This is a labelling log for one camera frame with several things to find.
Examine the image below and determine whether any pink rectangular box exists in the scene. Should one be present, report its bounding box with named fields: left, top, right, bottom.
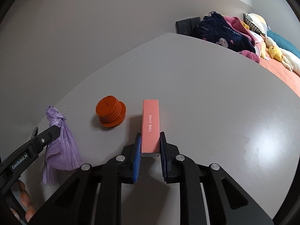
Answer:
left=141, top=100, right=160, bottom=157

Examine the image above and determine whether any purple pleated paper wrapper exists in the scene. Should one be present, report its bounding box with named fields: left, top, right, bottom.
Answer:
left=42, top=106, right=82, bottom=186

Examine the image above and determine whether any orange ribbed plastic cap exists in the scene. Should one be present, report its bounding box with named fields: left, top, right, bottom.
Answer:
left=95, top=95, right=126, bottom=128

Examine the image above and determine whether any left hand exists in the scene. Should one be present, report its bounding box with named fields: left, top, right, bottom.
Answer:
left=10, top=179, right=36, bottom=222

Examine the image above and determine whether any yellow duck plush toy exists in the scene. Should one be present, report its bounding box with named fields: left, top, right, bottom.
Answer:
left=268, top=46, right=284, bottom=62

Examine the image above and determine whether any bed with orange sheet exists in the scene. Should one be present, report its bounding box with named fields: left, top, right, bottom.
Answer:
left=259, top=58, right=300, bottom=97

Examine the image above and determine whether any white goose plush toy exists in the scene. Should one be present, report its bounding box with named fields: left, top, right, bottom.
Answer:
left=264, top=36, right=300, bottom=76

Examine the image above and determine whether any checkered white pillow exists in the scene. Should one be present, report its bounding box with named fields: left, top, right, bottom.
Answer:
left=244, top=13, right=269, bottom=36

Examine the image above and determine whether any teal tufted cushion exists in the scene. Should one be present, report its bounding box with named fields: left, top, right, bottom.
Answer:
left=267, top=30, right=300, bottom=57

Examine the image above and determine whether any metal cable grommet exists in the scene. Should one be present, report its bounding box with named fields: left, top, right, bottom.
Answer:
left=31, top=127, right=39, bottom=138

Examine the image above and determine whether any black wall switch panel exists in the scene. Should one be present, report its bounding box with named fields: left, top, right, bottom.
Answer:
left=175, top=17, right=201, bottom=36

